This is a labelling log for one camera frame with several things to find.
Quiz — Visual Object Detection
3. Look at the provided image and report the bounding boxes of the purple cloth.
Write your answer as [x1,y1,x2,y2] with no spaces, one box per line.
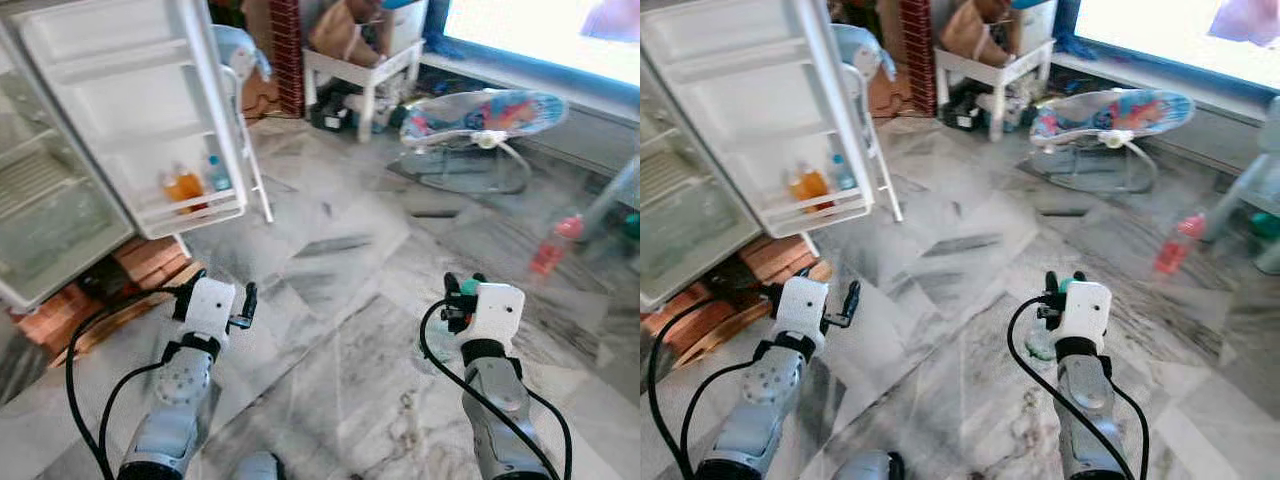
[1207,0,1280,47]
[580,0,641,44]

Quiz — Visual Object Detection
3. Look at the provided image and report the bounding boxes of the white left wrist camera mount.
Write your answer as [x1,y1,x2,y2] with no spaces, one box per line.
[185,278,239,348]
[775,277,831,348]

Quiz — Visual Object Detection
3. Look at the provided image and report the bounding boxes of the silver left robot leg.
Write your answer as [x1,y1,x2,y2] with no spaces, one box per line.
[232,452,286,480]
[835,450,906,480]

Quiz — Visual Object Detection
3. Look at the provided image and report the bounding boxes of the short black left arm cable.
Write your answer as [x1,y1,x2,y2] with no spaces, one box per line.
[98,358,171,479]
[680,358,756,479]

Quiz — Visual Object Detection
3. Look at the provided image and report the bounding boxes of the black bag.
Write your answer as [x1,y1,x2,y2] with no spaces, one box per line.
[940,85,997,132]
[310,85,367,132]

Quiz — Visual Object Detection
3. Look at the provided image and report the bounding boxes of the clear crisper drawer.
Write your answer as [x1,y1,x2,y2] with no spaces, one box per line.
[640,180,761,286]
[0,180,133,293]

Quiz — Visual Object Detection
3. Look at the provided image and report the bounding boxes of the colourful baby bouncer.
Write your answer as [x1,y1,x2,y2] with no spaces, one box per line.
[388,88,569,196]
[1018,88,1196,194]

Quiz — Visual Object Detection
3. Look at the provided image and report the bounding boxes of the short black right arm cable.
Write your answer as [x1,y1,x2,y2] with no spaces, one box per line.
[1108,382,1151,480]
[528,388,574,480]

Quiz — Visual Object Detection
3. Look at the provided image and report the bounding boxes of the white box with blue lid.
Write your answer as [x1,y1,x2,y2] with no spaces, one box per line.
[1010,0,1059,56]
[380,0,427,53]

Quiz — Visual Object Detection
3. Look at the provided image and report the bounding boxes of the orange juice bottle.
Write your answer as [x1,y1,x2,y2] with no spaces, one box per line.
[160,163,209,214]
[787,160,833,211]

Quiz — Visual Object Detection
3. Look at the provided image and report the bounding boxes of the long black arm cable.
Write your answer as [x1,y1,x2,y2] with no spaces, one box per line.
[418,298,563,480]
[646,288,776,480]
[1006,296,1139,480]
[65,288,186,480]

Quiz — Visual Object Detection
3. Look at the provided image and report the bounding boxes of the glass fridge shelf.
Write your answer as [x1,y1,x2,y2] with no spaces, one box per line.
[0,125,56,166]
[640,125,691,161]

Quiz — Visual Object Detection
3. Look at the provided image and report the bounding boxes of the grey fridge body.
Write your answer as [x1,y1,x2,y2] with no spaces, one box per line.
[640,50,763,311]
[0,18,138,313]

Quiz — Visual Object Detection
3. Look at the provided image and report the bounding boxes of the red brick pillar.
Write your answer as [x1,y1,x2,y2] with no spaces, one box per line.
[898,0,936,116]
[268,0,304,119]

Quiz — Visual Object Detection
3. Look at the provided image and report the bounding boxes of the short black arm cable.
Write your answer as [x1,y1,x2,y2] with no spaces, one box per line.
[98,358,171,479]
[1108,382,1151,480]
[680,358,756,479]
[528,388,574,480]

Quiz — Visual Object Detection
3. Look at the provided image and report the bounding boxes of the long black left arm cable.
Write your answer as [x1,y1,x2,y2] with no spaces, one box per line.
[65,288,186,480]
[646,288,776,480]

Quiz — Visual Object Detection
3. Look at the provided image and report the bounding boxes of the long black right arm cable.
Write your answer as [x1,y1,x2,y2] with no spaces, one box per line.
[418,298,563,480]
[1006,296,1139,480]

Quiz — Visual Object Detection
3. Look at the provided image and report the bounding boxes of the pale plastic furniture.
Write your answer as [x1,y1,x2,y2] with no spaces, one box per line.
[1205,95,1280,276]

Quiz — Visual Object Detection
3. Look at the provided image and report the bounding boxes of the red bottle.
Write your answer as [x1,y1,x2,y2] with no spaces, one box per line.
[1153,212,1207,277]
[530,215,585,277]

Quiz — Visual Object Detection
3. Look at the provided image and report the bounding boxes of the wooden board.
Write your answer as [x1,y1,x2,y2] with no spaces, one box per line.
[50,262,208,368]
[690,262,834,369]

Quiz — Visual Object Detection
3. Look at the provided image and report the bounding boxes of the brown bag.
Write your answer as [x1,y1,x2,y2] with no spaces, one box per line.
[310,0,391,67]
[940,0,1016,67]

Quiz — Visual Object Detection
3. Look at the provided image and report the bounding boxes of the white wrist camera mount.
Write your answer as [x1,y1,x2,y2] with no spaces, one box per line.
[1055,281,1113,343]
[462,283,527,347]
[775,277,831,348]
[185,278,239,348]

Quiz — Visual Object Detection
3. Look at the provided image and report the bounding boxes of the white fridge door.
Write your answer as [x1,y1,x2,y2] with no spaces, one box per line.
[8,0,251,241]
[640,0,873,239]

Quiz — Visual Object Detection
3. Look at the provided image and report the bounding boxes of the white stool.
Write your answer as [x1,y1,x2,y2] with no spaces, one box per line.
[933,40,1056,141]
[303,40,426,143]

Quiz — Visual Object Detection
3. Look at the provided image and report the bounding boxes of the bright window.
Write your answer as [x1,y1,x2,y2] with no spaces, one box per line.
[1073,0,1280,93]
[440,0,641,87]

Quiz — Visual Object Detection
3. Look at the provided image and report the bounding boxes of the white chair with blue seat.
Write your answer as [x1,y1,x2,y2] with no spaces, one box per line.
[213,25,274,223]
[832,22,904,223]

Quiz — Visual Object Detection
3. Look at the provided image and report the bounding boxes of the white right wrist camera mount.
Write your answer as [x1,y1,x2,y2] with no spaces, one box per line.
[1055,281,1113,343]
[462,283,527,347]

